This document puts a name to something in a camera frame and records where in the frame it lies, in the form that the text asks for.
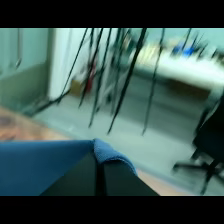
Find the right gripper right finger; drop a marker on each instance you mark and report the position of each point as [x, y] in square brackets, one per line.
[126, 181]

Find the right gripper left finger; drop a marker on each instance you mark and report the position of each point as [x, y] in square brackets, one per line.
[75, 181]

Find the blue garment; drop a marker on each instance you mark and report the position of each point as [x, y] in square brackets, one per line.
[40, 166]

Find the black office chair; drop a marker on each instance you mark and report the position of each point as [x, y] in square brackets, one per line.
[211, 140]

